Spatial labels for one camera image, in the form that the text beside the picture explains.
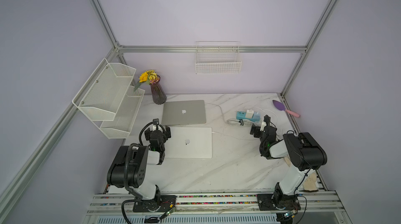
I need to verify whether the turquoise power strip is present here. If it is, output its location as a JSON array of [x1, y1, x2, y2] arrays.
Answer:
[[236, 110, 261, 122]]

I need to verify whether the white charger cable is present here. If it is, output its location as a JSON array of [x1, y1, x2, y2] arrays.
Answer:
[[205, 102, 261, 140]]

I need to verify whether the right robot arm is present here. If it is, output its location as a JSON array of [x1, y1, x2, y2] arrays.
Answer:
[[250, 115, 327, 210]]

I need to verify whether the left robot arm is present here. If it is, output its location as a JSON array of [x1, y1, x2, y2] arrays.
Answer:
[[107, 124, 171, 204]]

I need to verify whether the white laptop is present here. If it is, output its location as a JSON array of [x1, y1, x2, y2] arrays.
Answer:
[[165, 127, 213, 159]]

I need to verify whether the silver grey laptop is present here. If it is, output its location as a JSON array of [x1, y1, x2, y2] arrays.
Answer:
[[161, 100, 207, 125]]

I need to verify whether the purple pink spatula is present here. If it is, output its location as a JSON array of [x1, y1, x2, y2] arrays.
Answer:
[[273, 100, 300, 118]]

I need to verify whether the purple glass vase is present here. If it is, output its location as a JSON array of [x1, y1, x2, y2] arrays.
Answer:
[[150, 75, 167, 105]]

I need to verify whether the yellow flower bouquet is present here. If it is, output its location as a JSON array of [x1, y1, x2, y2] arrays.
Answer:
[[134, 70, 160, 91]]

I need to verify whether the white two-tier mesh shelf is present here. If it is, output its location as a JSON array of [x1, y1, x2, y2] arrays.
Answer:
[[72, 59, 145, 139]]

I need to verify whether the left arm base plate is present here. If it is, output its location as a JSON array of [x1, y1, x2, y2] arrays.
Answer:
[[132, 195, 176, 213]]

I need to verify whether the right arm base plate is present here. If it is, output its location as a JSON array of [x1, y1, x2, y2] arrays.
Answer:
[[257, 194, 301, 211]]

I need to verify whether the white wire wall basket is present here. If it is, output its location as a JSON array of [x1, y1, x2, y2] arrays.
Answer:
[[195, 41, 242, 74]]

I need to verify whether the aluminium frame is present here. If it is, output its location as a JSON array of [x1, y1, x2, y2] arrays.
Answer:
[[0, 0, 355, 224]]

